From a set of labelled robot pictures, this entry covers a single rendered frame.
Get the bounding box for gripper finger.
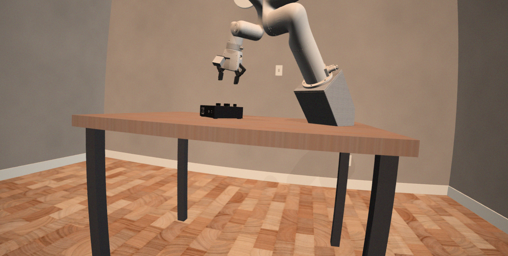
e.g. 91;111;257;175
234;64;246;84
217;66;225;80

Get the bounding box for black lighting desk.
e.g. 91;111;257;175
200;103;243;119

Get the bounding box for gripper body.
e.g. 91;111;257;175
221;48;242;71

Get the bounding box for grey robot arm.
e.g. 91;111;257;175
226;0;339;89

